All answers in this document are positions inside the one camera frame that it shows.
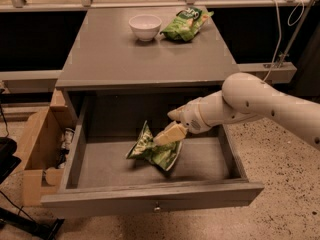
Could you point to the grey open top drawer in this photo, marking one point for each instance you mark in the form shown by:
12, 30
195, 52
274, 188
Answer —
99, 180

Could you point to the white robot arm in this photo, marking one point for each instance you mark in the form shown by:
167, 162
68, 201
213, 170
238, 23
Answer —
244, 97

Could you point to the items inside cardboard box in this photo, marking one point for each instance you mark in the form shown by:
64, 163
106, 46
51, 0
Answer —
65, 147

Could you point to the black stand base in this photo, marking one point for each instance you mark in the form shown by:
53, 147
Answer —
34, 228

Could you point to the green jalapeno chip bag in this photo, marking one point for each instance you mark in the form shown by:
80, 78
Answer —
163, 156

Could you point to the cardboard box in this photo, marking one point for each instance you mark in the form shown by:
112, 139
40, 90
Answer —
39, 148

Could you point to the black device on left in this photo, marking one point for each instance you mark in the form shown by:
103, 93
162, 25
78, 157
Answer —
8, 161

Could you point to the grey wooden cabinet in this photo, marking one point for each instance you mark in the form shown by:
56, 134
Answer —
111, 74

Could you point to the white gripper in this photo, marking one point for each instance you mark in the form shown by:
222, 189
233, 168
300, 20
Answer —
190, 116

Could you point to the grey metal rail frame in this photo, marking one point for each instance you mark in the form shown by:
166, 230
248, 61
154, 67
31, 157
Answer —
40, 4

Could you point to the white ceramic bowl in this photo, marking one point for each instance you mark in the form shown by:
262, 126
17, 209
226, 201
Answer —
145, 26

